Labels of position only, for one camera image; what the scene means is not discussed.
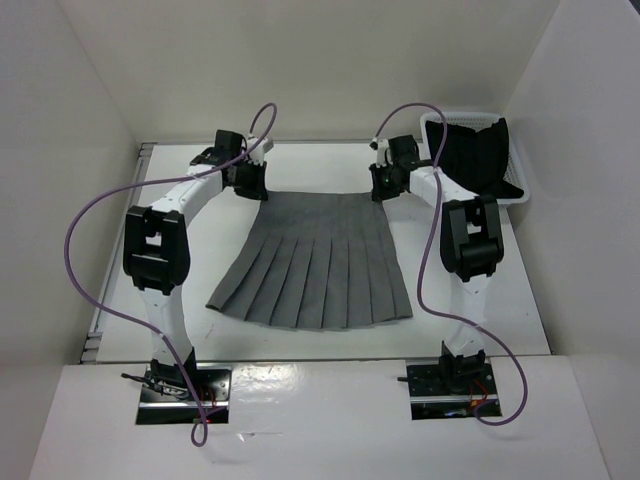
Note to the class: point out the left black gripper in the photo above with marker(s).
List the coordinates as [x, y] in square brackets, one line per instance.
[257, 190]

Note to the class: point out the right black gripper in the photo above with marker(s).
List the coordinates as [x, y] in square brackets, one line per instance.
[380, 193]

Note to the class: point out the grey pleated skirt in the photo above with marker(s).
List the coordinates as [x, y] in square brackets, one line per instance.
[316, 261]

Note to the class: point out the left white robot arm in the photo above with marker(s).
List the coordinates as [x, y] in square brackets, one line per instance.
[156, 252]

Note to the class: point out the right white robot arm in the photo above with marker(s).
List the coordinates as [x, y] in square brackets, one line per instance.
[470, 248]

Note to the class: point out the black skirt in basket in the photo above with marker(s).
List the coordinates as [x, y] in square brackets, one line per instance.
[474, 151]

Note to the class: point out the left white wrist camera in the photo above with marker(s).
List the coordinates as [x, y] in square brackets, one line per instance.
[257, 149]

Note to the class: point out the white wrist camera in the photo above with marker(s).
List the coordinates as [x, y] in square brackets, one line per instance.
[381, 147]
[257, 149]

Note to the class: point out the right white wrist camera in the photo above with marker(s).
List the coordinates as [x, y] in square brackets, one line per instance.
[381, 147]

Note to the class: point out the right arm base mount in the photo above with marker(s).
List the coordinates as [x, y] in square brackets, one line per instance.
[431, 399]

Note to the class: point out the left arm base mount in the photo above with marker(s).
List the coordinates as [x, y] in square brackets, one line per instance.
[162, 403]

